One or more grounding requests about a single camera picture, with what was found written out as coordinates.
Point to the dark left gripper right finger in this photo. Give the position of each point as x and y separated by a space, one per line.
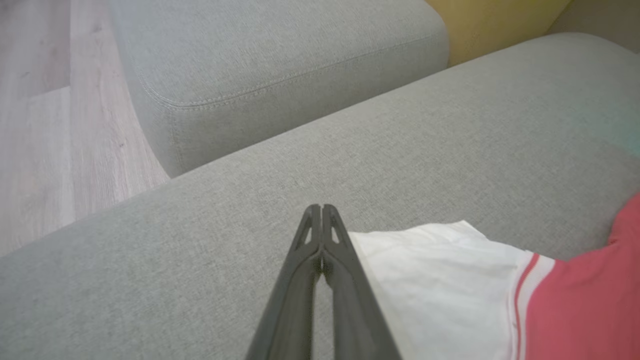
357 310

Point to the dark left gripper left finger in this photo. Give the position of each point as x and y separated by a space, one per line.
290 300

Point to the red shirt with white sleeves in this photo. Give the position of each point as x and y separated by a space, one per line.
450 280

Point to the large grey sofa seat cushion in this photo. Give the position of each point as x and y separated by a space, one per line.
200 250

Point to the small grey sofa cushion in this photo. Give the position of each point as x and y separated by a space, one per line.
275 60

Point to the yellow sofa backrest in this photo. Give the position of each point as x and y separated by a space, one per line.
485 25

